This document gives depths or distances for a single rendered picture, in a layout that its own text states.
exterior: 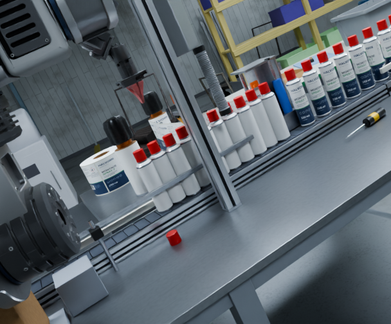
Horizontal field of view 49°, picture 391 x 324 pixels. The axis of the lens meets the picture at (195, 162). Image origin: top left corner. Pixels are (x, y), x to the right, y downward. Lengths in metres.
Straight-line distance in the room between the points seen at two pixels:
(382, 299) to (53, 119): 8.77
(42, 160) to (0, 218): 4.61
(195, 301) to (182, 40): 0.65
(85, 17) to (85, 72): 9.09
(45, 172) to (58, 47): 4.70
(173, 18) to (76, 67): 8.69
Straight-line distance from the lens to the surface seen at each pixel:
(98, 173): 1.83
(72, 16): 0.72
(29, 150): 5.35
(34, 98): 9.89
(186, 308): 0.94
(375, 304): 1.74
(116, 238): 1.33
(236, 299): 1.02
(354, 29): 3.26
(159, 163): 1.31
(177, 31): 1.17
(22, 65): 0.71
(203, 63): 1.26
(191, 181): 1.34
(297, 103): 1.54
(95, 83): 9.81
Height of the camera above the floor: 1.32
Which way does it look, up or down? 15 degrees down
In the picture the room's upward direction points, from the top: 25 degrees counter-clockwise
